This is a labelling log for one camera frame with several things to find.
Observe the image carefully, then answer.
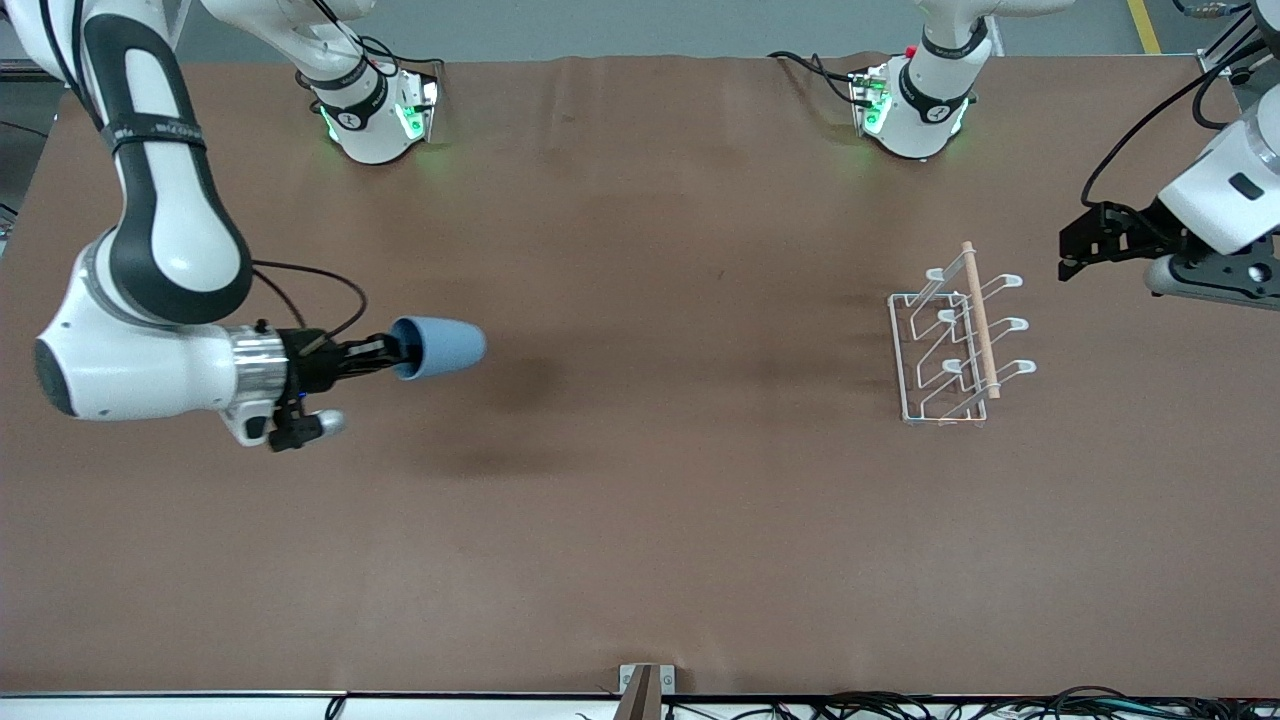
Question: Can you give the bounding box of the black cable bundle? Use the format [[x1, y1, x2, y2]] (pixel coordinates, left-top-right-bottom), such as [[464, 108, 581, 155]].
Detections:
[[660, 686, 1280, 720]]

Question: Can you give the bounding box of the brown table cover sheet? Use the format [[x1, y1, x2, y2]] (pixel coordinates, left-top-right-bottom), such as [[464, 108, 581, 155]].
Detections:
[[0, 52, 1280, 699]]

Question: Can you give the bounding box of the blue plastic cup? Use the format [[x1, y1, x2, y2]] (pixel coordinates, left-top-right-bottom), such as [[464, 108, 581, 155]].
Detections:
[[389, 316, 489, 383]]

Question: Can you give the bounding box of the black left base cable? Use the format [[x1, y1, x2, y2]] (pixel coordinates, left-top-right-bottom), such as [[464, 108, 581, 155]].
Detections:
[[767, 49, 865, 107]]

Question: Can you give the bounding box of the left base connector box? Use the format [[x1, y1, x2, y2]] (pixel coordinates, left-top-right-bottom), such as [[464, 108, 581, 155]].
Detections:
[[849, 62, 894, 137]]

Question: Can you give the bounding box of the white wire cup holder rack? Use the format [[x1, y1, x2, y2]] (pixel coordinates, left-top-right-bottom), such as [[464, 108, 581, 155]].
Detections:
[[888, 241, 1038, 428]]

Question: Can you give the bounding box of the base connector box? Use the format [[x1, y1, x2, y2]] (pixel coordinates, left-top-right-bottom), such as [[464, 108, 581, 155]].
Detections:
[[394, 67, 442, 144], [849, 62, 894, 137]]

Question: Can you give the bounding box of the right base connector box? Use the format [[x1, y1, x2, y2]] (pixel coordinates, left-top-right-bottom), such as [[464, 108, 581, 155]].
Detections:
[[394, 67, 442, 144]]

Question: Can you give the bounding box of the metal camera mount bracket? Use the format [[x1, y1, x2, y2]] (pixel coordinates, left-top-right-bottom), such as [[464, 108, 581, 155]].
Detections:
[[615, 663, 678, 720]]

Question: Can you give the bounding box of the black base cable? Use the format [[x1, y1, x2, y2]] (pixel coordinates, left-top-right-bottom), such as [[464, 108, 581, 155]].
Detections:
[[345, 34, 444, 83], [767, 49, 865, 107]]

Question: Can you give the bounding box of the aluminium frame profile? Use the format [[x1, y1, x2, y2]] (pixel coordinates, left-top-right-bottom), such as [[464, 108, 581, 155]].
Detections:
[[1197, 0, 1269, 81]]

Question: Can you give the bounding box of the black right base cable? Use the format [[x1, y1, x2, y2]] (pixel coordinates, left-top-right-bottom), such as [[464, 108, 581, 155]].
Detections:
[[345, 34, 444, 83]]

